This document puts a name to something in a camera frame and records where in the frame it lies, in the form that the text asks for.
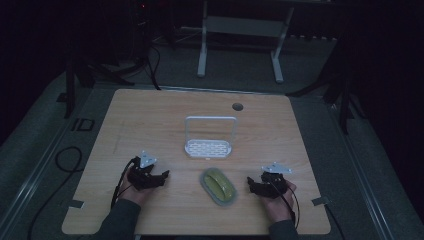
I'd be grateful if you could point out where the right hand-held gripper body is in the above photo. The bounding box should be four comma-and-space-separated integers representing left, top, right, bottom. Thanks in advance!
260, 161, 294, 200

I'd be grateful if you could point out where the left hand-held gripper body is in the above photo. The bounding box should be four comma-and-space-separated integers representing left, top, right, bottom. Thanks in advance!
127, 150, 158, 188

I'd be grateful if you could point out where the green oval soap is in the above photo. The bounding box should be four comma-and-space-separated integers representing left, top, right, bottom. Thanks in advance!
203, 168, 235, 203

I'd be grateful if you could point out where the grey oval dish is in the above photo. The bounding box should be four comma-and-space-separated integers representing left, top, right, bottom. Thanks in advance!
199, 166, 239, 207

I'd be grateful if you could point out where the white wire rack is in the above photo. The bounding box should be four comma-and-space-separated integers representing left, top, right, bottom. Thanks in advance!
184, 115, 238, 160

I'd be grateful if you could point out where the person's left hand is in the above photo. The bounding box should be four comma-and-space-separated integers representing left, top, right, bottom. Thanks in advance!
118, 175, 152, 205

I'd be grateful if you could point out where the person's right hand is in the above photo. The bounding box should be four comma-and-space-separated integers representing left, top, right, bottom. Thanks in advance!
260, 180, 298, 224

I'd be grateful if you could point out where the black tripod stand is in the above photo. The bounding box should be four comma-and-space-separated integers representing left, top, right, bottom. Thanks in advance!
63, 49, 136, 120
287, 39, 368, 136

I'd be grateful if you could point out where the right hand-held gripper cable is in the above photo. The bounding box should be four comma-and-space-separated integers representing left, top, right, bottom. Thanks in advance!
270, 179, 301, 230

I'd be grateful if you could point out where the hand-held gripper cable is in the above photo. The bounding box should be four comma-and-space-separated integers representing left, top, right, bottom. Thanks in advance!
270, 179, 301, 230
110, 157, 138, 210

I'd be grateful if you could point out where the left hand-held gripper cable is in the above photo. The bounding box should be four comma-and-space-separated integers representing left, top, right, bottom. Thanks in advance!
110, 157, 138, 210

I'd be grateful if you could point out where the black floor cable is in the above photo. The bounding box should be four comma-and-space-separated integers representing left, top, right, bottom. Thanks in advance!
27, 145, 85, 240

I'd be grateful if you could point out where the white metal stand frame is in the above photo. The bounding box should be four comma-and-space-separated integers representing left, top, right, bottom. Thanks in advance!
196, 0, 296, 85

